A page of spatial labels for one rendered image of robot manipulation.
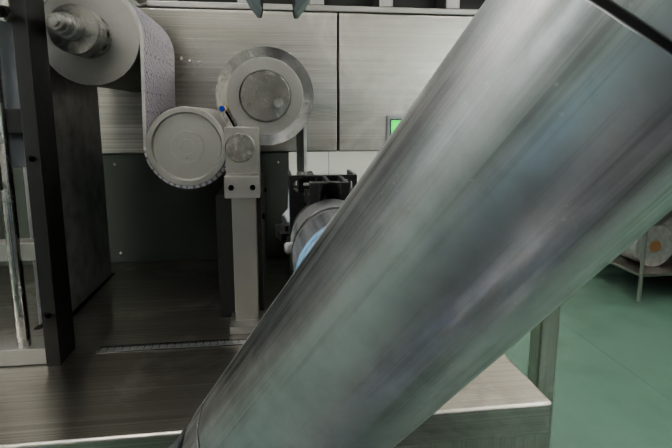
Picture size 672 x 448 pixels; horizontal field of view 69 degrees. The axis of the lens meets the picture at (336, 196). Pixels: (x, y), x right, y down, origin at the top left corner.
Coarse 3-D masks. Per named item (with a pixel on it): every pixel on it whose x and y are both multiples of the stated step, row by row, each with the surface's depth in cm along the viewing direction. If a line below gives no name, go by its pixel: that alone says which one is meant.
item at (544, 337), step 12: (552, 312) 142; (540, 324) 143; (552, 324) 143; (540, 336) 143; (552, 336) 144; (540, 348) 144; (552, 348) 144; (540, 360) 144; (552, 360) 145; (528, 372) 150; (540, 372) 145; (552, 372) 146; (540, 384) 146; (552, 384) 146; (552, 396) 147; (552, 408) 148; (540, 444) 149
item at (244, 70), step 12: (252, 60) 73; (264, 60) 73; (276, 60) 73; (240, 72) 73; (252, 72) 73; (276, 72) 74; (288, 72) 74; (228, 84) 73; (240, 84) 73; (288, 84) 74; (300, 84) 74; (228, 96) 73; (300, 96) 75; (240, 108) 74; (288, 108) 75; (300, 108) 75; (240, 120) 74; (252, 120) 74; (276, 120) 75; (288, 120) 75; (264, 132) 75; (276, 132) 75
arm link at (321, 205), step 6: (312, 204) 44; (318, 204) 43; (324, 204) 42; (330, 204) 41; (336, 204) 41; (306, 210) 43; (312, 210) 42; (318, 210) 40; (300, 216) 43; (306, 216) 41; (300, 222) 41; (294, 228) 42; (294, 234) 42; (288, 246) 41; (288, 252) 42
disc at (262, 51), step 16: (256, 48) 74; (272, 48) 74; (240, 64) 74; (288, 64) 75; (224, 80) 74; (304, 80) 75; (224, 96) 74; (304, 96) 76; (224, 112) 74; (304, 112) 76; (288, 128) 76; (272, 144) 76
